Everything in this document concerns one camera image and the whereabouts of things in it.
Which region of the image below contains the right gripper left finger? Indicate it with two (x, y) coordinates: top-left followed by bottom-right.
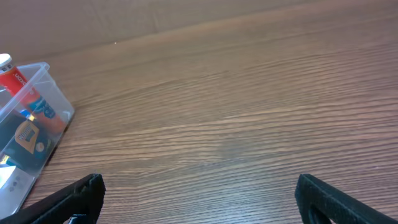
(1, 174), (106, 224)

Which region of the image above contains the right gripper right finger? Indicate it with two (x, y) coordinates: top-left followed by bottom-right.
(295, 174), (397, 224)

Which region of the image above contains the black tube white cap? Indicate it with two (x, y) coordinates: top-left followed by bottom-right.
(1, 115), (55, 175)

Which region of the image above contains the orange tube white cap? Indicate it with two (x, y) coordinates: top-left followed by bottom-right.
(1, 54), (65, 134)

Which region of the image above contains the clear plastic container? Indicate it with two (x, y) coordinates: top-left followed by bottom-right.
(1, 62), (75, 218)

